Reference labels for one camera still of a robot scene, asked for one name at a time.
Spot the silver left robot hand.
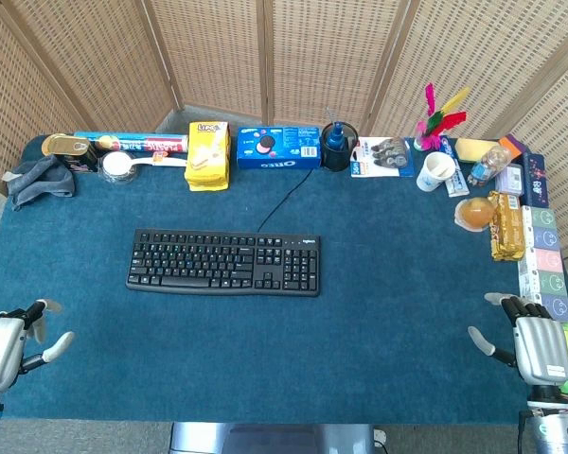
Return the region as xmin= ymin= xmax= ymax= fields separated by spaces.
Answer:
xmin=0 ymin=298 xmax=76 ymax=393

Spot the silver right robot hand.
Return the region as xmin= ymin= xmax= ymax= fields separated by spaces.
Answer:
xmin=468 ymin=291 xmax=568 ymax=387

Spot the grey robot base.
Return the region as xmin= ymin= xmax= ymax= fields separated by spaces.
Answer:
xmin=169 ymin=421 xmax=378 ymax=454

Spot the pastel smiley face box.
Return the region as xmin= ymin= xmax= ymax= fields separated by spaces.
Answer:
xmin=517 ymin=204 xmax=568 ymax=323

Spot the gold biscuit pack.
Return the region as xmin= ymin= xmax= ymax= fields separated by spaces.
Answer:
xmin=488 ymin=190 xmax=527 ymax=263

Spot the orange fruit jelly cup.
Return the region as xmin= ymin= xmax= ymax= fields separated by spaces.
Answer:
xmin=453 ymin=197 xmax=496 ymax=232

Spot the dark blue long box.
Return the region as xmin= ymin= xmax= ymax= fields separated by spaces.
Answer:
xmin=520 ymin=151 xmax=551 ymax=209

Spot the grey folded cloth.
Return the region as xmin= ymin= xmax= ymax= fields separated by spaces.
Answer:
xmin=1 ymin=154 xmax=78 ymax=212

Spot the lavender small box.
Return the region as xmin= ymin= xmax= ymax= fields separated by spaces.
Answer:
xmin=493 ymin=163 xmax=524 ymax=196

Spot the toothpaste box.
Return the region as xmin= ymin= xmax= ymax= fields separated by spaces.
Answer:
xmin=436 ymin=135 xmax=470 ymax=199

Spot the small clear plastic bottle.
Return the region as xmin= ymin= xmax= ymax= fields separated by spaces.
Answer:
xmin=468 ymin=145 xmax=513 ymax=189

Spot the orange purple small box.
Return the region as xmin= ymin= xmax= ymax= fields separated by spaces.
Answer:
xmin=497 ymin=133 xmax=527 ymax=161

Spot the white paper cup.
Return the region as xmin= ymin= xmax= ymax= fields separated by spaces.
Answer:
xmin=416 ymin=150 xmax=456 ymax=193

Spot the black gold luncheon meat can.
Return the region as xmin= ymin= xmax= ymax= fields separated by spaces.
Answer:
xmin=42 ymin=132 xmax=101 ymax=174

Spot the yellow sponge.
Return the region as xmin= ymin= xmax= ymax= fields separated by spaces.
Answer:
xmin=453 ymin=137 xmax=492 ymax=165

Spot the black computer keyboard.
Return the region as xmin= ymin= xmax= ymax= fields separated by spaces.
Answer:
xmin=125 ymin=228 xmax=322 ymax=299

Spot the plastic wrap box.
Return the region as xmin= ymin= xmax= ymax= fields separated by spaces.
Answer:
xmin=73 ymin=131 xmax=190 ymax=155

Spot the correction tape blister pack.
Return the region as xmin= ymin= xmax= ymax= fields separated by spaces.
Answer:
xmin=349 ymin=135 xmax=416 ymax=180

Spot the colourful feather shuttlecock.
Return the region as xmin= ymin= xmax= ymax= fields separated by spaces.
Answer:
xmin=413 ymin=83 xmax=471 ymax=153

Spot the blue table mat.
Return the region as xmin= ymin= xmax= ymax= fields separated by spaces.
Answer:
xmin=0 ymin=133 xmax=568 ymax=426

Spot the black mesh pen holder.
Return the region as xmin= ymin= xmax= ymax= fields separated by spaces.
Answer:
xmin=321 ymin=121 xmax=360 ymax=173

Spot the yellow wafer pack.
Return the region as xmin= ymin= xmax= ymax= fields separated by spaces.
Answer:
xmin=184 ymin=120 xmax=233 ymax=193

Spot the blue spray bottle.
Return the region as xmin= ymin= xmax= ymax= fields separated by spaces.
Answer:
xmin=325 ymin=107 xmax=347 ymax=151

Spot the blue Oreo box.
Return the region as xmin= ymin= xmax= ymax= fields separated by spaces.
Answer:
xmin=236 ymin=125 xmax=323 ymax=171

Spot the wicker folding screen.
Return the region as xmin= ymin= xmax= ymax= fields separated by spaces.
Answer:
xmin=0 ymin=0 xmax=568 ymax=259

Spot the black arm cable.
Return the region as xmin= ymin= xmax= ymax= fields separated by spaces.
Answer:
xmin=517 ymin=410 xmax=532 ymax=454

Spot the black keyboard cable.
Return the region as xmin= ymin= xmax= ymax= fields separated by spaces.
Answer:
xmin=257 ymin=165 xmax=314 ymax=234

